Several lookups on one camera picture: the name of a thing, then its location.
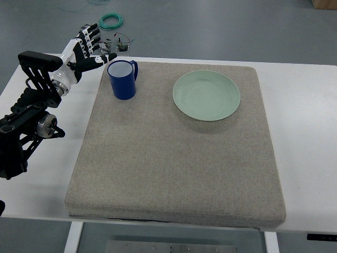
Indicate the blue mug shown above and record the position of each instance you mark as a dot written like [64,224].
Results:
[123,75]

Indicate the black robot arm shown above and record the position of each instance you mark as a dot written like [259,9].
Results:
[29,123]

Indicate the light green plate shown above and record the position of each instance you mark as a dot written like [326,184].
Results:
[206,95]

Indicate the cardboard box corner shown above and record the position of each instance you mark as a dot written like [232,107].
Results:
[325,4]

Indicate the circuit board with wires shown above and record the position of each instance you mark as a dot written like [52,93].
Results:
[123,42]

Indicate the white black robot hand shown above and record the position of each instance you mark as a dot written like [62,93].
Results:
[78,57]

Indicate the black table control panel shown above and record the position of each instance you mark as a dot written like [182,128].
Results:
[321,237]

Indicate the grey foam pad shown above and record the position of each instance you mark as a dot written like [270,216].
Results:
[143,159]

